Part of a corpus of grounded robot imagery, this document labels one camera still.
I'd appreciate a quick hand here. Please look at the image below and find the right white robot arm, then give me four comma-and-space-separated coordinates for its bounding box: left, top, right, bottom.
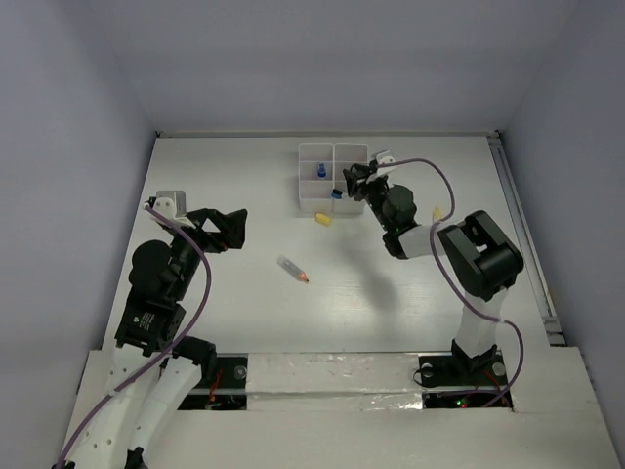
343, 161, 524, 383

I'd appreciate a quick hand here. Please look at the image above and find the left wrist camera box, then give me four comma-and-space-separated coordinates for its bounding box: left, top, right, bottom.
144, 191, 191, 226

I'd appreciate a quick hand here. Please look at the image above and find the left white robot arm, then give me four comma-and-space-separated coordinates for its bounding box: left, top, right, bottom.
55, 196, 248, 468

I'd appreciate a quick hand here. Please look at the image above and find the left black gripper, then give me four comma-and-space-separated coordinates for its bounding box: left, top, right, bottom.
169, 206, 247, 298

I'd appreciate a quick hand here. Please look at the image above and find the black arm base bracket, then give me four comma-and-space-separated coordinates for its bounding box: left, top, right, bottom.
413, 355, 471, 389

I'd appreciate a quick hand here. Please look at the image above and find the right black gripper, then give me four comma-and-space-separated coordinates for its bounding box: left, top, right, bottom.
344, 162, 393, 232

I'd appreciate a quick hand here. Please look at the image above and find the orange clear tube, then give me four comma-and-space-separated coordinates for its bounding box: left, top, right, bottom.
277, 255, 310, 283

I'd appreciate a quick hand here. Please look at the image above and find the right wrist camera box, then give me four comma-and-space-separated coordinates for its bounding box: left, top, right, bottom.
369, 149, 396, 179

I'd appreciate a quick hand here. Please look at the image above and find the yellow eraser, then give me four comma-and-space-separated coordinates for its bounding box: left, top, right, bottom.
315, 213, 333, 227

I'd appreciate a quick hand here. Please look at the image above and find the white organizer right column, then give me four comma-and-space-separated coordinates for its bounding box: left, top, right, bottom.
330, 142, 368, 216

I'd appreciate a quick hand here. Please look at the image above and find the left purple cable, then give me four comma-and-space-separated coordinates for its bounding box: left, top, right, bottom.
53, 207, 214, 469

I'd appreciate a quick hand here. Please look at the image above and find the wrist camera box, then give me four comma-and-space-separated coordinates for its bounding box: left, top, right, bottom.
144, 191, 191, 226
369, 149, 396, 179

